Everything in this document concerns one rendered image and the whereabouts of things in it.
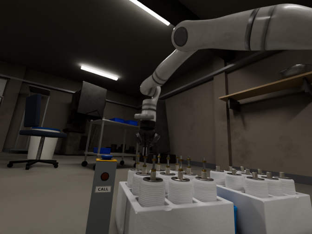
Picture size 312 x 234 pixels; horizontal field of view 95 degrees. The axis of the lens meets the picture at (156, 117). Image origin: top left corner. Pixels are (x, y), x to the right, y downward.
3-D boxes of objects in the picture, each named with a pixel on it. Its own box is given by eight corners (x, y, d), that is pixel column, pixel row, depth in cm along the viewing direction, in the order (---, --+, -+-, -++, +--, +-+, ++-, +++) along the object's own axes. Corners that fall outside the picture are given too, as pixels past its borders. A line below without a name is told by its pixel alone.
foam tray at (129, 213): (237, 257, 52) (233, 202, 56) (129, 286, 38) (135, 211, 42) (180, 211, 87) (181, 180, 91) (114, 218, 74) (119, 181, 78)
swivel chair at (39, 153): (57, 164, 252) (69, 106, 276) (61, 169, 207) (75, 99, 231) (7, 164, 214) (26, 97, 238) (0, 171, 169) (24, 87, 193)
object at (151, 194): (146, 249, 43) (151, 184, 47) (130, 233, 50) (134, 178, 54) (169, 237, 49) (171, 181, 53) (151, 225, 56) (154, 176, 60)
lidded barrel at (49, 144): (54, 160, 308) (61, 129, 322) (21, 159, 279) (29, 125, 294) (55, 158, 351) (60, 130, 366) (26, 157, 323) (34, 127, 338)
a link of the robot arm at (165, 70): (161, 68, 70) (148, 71, 65) (199, 14, 49) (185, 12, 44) (171, 83, 69) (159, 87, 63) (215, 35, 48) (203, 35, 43)
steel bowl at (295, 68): (318, 80, 213) (316, 70, 217) (311, 70, 191) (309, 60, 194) (282, 88, 247) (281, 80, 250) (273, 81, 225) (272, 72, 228)
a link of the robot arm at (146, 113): (133, 118, 64) (134, 105, 65) (141, 123, 74) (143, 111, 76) (152, 118, 61) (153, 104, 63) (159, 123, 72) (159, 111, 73)
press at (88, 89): (92, 154, 574) (102, 93, 633) (100, 157, 476) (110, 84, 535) (51, 153, 502) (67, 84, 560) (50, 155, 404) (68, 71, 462)
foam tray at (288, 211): (316, 234, 71) (309, 195, 75) (268, 251, 56) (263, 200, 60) (242, 204, 106) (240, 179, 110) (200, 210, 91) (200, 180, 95)
